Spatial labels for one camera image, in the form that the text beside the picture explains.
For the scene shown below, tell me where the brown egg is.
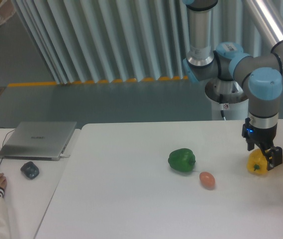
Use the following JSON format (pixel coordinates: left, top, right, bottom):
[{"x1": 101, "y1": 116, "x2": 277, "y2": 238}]
[{"x1": 199, "y1": 172, "x2": 215, "y2": 189}]

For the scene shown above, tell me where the dark grey small case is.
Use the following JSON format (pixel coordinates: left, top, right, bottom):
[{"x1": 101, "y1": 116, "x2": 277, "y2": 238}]
[{"x1": 20, "y1": 161, "x2": 40, "y2": 180}]

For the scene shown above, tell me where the robot base cable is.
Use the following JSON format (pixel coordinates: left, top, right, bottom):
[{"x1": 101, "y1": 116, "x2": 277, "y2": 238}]
[{"x1": 218, "y1": 93, "x2": 228, "y2": 121}]

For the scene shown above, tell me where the silver closed laptop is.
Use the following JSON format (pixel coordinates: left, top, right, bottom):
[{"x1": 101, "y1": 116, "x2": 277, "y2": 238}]
[{"x1": 0, "y1": 121, "x2": 77, "y2": 161}]

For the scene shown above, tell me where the yellow bell pepper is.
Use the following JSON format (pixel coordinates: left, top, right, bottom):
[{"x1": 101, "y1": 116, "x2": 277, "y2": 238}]
[{"x1": 246, "y1": 149, "x2": 268, "y2": 175}]

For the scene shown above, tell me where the green bell pepper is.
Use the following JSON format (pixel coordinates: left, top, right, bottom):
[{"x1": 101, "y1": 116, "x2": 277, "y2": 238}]
[{"x1": 168, "y1": 148, "x2": 196, "y2": 172}]

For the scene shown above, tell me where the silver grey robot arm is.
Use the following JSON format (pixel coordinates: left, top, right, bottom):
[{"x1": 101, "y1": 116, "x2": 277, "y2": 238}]
[{"x1": 183, "y1": 0, "x2": 283, "y2": 170}]

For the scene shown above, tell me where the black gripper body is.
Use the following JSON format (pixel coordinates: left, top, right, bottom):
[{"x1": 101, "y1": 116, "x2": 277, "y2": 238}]
[{"x1": 242, "y1": 118, "x2": 277, "y2": 149}]

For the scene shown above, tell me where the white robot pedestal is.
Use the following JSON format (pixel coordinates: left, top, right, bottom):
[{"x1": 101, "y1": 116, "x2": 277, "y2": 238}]
[{"x1": 205, "y1": 78, "x2": 248, "y2": 120}]

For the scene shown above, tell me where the white folding partition screen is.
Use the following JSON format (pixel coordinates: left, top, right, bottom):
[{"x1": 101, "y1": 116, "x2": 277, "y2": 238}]
[{"x1": 13, "y1": 0, "x2": 283, "y2": 84}]

